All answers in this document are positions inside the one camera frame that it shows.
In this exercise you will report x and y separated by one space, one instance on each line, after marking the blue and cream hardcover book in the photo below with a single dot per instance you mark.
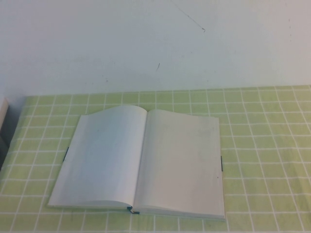
136 157

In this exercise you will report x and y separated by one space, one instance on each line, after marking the green checked tablecloth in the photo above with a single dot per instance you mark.
267 157

